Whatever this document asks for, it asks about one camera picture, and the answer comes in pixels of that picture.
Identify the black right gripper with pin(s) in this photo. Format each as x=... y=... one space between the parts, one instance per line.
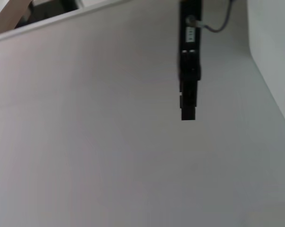
x=190 y=9

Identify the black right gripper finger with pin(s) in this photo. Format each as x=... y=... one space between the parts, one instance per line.
x=189 y=94

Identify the brown wooden beam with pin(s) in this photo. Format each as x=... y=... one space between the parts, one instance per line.
x=7 y=14

